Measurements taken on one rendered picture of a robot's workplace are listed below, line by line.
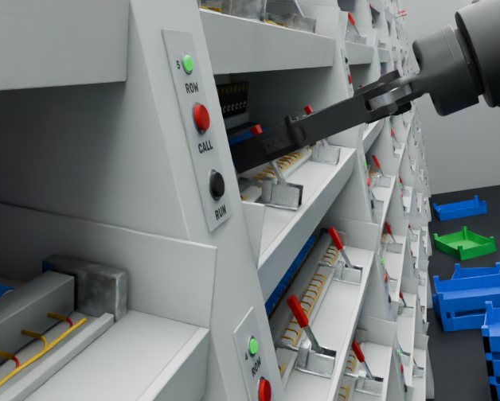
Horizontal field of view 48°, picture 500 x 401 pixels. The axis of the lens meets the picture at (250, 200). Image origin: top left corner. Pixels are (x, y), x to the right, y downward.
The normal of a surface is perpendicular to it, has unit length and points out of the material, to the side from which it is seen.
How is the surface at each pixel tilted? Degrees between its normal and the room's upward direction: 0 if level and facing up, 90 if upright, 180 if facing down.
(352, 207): 90
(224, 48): 109
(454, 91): 117
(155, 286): 90
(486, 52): 86
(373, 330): 90
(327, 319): 19
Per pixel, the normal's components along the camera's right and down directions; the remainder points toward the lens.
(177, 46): 0.93, -0.15
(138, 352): 0.10, -0.96
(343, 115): -0.38, 0.26
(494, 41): -0.36, 0.05
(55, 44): 0.95, 0.18
